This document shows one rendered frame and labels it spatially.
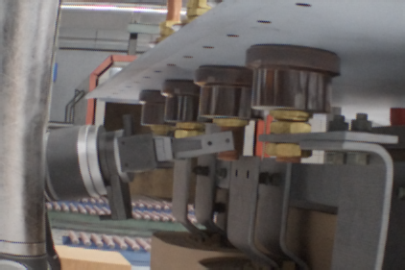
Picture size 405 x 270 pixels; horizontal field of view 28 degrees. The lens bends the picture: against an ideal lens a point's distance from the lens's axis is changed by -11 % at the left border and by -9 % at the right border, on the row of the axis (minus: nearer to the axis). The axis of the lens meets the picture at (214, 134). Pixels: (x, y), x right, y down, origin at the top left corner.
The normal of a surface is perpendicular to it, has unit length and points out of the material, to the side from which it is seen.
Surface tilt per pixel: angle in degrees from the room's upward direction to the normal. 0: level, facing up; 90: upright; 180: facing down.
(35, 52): 92
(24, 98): 93
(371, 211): 90
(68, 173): 104
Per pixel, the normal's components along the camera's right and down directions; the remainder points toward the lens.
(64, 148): -0.16, -0.37
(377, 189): -0.97, -0.07
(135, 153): -0.12, -0.04
